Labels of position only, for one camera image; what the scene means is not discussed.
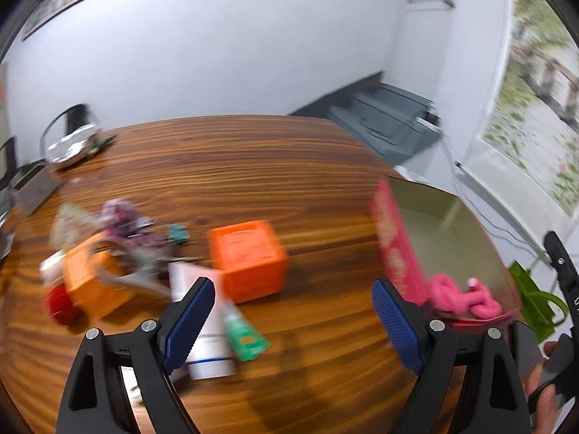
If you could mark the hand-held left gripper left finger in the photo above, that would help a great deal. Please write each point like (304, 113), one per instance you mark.
(190, 321)

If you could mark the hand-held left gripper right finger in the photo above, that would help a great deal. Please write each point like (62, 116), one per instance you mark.
(398, 325)

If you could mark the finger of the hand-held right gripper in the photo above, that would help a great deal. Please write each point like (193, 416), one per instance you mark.
(525, 348)
(561, 262)

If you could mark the pink tin container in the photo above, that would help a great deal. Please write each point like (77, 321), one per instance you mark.
(452, 244)

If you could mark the orange embossed square block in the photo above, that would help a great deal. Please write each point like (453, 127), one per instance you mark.
(90, 280)

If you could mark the green pen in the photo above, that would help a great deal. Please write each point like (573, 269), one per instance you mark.
(104, 143)

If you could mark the person's right hand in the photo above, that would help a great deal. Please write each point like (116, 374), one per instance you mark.
(540, 398)

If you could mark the white cream tube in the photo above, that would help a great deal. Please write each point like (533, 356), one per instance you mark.
(212, 352)

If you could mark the green felt bag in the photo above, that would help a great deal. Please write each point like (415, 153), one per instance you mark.
(533, 298)

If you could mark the green cap sanitizer bottle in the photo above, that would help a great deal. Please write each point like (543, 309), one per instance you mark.
(244, 339)

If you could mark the pink plush toy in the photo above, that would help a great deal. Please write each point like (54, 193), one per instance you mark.
(452, 298)

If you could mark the orange studded cube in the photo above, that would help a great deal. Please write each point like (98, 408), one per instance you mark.
(244, 257)

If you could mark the teal binder clip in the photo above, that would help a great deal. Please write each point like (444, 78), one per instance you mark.
(178, 233)

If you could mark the red fuzzy ball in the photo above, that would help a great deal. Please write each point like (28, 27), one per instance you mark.
(59, 305)

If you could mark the white printed carton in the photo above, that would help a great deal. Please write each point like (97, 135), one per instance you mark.
(68, 226)

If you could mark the white power strip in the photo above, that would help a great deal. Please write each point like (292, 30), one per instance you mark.
(427, 120)

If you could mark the grey rectangular box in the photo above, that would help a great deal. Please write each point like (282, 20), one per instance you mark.
(34, 187)

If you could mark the grey stairs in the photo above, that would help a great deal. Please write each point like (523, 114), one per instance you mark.
(384, 117)

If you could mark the foil dish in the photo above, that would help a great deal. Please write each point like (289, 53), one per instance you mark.
(72, 147)

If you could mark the black metal chair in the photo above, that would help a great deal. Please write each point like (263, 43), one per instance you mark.
(77, 113)

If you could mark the painted wall scroll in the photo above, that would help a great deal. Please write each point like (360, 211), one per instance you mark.
(533, 99)

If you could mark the framed wall picture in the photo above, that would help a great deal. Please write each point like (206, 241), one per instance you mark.
(59, 2)

